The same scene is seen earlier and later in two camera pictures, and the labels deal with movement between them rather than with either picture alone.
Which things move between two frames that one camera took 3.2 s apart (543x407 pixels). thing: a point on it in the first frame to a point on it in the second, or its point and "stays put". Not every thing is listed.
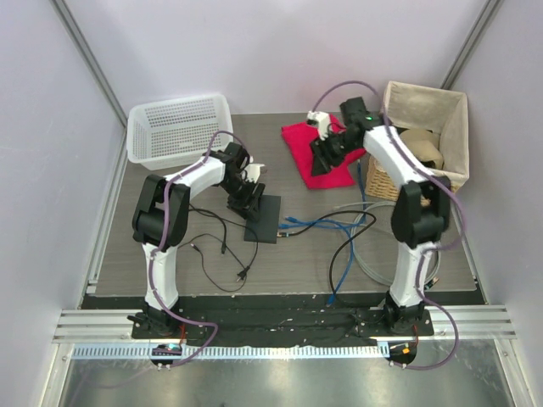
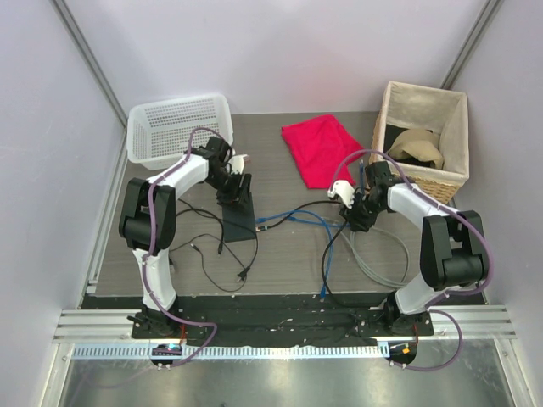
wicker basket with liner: [433, 124] stays put
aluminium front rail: [106, 334] stays put
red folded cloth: [300, 136] stays put
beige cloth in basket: [425, 144] stays put
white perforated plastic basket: [178, 131] stays put
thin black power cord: [242, 275] stays put
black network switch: [265, 228] to [238, 220]
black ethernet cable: [287, 235] to [322, 274]
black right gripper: [323, 159] to [357, 222]
